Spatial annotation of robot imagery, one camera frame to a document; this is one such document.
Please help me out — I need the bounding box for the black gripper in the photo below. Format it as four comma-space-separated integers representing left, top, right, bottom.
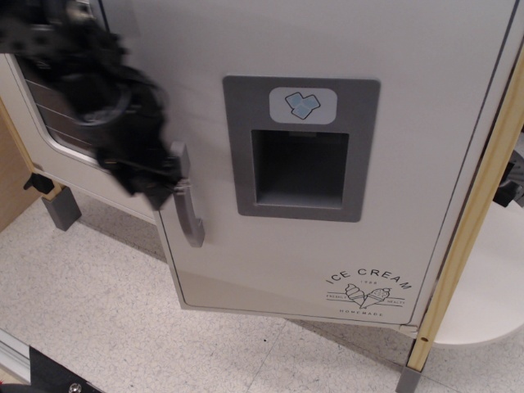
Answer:
75, 73, 181, 210

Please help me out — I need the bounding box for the grey fridge door handle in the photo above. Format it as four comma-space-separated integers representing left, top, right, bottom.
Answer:
170, 141, 205, 248

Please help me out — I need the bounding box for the white toy fridge door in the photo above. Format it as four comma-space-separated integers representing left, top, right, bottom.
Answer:
102, 1, 523, 328

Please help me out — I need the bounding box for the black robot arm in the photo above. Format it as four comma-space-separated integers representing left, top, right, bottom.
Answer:
1, 1, 188, 210

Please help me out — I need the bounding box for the grey left foot cap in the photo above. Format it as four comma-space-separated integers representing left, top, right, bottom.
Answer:
42, 187, 82, 231

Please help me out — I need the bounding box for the grey foot cap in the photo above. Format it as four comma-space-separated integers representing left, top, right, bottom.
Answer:
42, 187, 82, 231
395, 365, 422, 393

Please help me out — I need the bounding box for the black left clamp knob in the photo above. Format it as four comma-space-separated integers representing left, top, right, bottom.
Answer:
23, 173, 54, 195

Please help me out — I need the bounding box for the black clamp knob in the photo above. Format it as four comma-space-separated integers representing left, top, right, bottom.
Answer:
493, 161, 523, 207
23, 173, 54, 195

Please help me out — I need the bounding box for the white oven door with window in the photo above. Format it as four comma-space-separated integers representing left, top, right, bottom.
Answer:
1, 54, 155, 224

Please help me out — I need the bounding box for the light wooden left panel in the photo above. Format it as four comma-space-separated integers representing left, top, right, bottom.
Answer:
1, 102, 62, 231

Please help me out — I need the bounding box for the grey ice dispenser panel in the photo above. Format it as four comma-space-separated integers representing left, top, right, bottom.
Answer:
223, 75, 381, 223

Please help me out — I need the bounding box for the white toy kitchen cabinet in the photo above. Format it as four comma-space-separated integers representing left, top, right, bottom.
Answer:
1, 1, 523, 332

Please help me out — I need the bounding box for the grey right foot cap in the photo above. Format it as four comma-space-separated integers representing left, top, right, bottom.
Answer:
395, 365, 422, 393

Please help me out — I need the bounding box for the black right clamp knob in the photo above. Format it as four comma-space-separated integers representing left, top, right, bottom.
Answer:
493, 161, 523, 207

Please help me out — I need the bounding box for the black base plate with screw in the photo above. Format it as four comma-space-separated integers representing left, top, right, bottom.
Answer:
0, 346, 108, 393

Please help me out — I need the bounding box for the aluminium rail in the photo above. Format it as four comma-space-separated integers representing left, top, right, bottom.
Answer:
1, 329, 31, 383

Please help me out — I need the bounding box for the light wooden right post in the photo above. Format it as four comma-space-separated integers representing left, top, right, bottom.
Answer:
406, 50, 523, 373

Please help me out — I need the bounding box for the white round base plate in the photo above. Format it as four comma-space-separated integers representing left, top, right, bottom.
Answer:
434, 201, 523, 348

